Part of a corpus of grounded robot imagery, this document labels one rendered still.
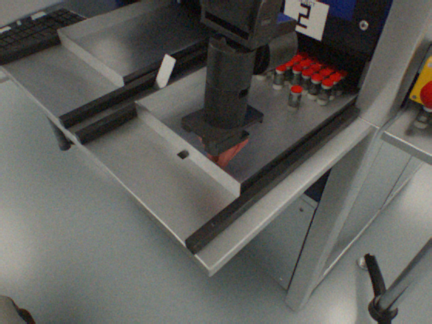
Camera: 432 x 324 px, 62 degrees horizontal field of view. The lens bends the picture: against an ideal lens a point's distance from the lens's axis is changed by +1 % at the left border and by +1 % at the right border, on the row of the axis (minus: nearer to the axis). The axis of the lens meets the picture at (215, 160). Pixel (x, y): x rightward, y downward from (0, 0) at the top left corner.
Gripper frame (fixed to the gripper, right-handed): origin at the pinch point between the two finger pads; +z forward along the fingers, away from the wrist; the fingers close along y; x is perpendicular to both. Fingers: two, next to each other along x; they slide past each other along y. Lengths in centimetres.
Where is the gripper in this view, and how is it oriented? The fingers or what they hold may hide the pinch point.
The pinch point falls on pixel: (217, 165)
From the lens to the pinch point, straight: 54.2
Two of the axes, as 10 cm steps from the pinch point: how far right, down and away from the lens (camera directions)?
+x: -6.9, -5.3, 4.9
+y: 7.2, -4.1, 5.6
